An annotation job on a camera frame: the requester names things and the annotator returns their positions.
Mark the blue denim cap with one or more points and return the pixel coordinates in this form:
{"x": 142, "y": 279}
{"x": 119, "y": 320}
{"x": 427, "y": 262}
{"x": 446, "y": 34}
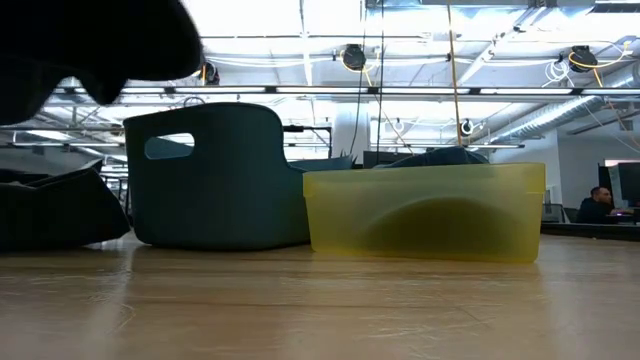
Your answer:
{"x": 90, "y": 45}
{"x": 440, "y": 157}

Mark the dark office desk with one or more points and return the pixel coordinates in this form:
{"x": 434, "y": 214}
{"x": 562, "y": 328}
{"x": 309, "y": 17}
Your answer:
{"x": 590, "y": 231}

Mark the person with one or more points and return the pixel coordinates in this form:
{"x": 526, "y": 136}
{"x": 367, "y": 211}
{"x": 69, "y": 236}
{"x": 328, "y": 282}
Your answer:
{"x": 597, "y": 210}

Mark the black computer monitor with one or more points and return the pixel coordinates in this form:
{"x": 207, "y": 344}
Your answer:
{"x": 627, "y": 182}

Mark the silver ventilation duct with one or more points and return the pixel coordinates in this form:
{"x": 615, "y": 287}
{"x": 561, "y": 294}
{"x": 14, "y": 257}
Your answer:
{"x": 560, "y": 115}

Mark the yellow translucent plastic bin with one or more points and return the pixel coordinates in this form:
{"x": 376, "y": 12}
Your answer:
{"x": 340, "y": 210}

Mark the teal plastic bin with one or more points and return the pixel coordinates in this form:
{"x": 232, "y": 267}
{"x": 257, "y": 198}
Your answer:
{"x": 225, "y": 200}

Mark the ceiling light rail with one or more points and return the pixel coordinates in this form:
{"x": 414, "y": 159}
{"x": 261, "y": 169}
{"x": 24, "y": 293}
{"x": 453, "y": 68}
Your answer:
{"x": 425, "y": 91}

